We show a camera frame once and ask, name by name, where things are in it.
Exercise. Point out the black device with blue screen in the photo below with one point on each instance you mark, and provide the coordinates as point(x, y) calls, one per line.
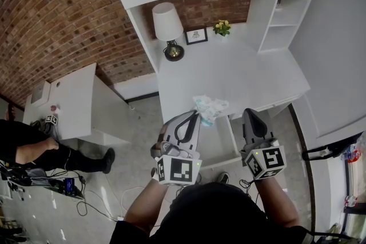
point(69, 186)

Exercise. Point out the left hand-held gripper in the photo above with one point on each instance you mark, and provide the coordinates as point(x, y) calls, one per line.
point(180, 168)

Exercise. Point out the white desk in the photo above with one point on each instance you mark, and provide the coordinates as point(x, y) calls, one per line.
point(228, 74)

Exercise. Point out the yellow flower plant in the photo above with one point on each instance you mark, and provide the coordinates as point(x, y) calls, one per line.
point(222, 28)

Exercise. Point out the person's left hand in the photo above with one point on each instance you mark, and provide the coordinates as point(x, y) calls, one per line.
point(155, 151)

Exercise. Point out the white plastic packet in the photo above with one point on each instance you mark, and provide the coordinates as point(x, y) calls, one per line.
point(211, 108)

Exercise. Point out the white shade table lamp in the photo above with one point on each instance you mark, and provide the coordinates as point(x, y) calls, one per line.
point(167, 21)

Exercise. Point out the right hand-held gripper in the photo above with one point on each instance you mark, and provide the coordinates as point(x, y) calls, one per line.
point(266, 161)

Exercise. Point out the person's left forearm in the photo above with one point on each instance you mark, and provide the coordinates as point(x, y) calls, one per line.
point(145, 205)

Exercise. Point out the person's black shirt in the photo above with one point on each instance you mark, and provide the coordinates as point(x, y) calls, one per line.
point(217, 217)

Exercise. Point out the person's right forearm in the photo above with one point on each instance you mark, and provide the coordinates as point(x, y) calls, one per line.
point(277, 203)

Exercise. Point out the person's shoe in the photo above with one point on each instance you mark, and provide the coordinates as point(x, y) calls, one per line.
point(223, 177)

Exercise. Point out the black picture frame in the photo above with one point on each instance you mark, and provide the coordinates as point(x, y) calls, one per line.
point(196, 36)

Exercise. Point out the pack of water bottles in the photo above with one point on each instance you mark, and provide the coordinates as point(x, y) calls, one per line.
point(354, 151)

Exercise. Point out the white side table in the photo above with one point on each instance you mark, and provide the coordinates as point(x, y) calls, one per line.
point(74, 100)

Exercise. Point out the white box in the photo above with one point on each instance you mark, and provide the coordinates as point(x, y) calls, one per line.
point(40, 93)

